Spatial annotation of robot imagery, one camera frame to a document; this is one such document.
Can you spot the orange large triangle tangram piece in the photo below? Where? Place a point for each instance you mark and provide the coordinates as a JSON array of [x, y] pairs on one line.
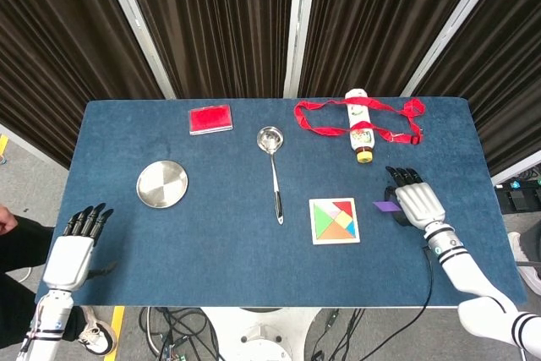
[[336, 232]]

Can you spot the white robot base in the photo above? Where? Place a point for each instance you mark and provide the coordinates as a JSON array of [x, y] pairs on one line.
[[262, 335]]

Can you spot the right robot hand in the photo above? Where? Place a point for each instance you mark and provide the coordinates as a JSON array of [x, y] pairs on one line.
[[420, 204]]

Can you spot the white screen frame post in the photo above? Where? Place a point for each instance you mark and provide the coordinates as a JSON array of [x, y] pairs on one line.
[[456, 27], [299, 27], [135, 27]]

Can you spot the blue fabric table cover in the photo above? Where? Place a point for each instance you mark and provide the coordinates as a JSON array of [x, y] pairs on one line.
[[211, 251]]

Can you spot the dark brown curtain panel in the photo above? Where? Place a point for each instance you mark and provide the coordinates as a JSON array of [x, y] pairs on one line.
[[211, 27], [498, 82], [63, 61], [372, 18]]

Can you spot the purple parallelogram tangram piece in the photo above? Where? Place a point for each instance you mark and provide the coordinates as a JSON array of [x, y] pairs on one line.
[[386, 206]]

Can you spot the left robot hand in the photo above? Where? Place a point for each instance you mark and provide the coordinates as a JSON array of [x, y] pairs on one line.
[[67, 261]]

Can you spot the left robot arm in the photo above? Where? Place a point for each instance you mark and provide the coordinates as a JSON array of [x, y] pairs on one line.
[[46, 327]]

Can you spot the green large triangle tangram piece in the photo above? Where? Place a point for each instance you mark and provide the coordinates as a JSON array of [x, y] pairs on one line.
[[321, 219]]

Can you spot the yellow square tangram piece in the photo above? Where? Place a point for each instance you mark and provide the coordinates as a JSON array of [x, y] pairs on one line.
[[344, 221]]

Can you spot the red flat card case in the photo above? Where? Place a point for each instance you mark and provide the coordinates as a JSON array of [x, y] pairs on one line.
[[210, 119]]

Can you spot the round stainless steel plate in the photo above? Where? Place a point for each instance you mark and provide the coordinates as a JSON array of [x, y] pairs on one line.
[[162, 184]]

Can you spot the black device with teal buttons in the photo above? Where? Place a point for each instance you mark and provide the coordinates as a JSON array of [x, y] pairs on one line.
[[517, 198]]

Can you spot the blue small triangle tangram piece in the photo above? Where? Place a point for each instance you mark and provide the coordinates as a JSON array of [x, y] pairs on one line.
[[351, 230]]

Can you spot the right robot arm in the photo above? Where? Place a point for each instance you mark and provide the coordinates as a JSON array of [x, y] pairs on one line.
[[469, 268]]

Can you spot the person with white shoe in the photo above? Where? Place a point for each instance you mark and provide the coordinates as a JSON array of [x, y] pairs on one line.
[[526, 268]]

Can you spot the white bottle with yellow cap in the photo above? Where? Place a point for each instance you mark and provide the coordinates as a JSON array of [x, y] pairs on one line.
[[359, 113]]

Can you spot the colourful tangram puzzle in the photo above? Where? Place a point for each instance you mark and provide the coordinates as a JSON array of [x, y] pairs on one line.
[[336, 242]]

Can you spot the person in black clothes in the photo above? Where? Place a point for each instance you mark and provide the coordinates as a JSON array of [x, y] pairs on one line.
[[21, 251]]

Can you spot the red triangle tangram piece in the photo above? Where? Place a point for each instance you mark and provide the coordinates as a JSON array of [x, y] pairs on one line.
[[346, 208]]

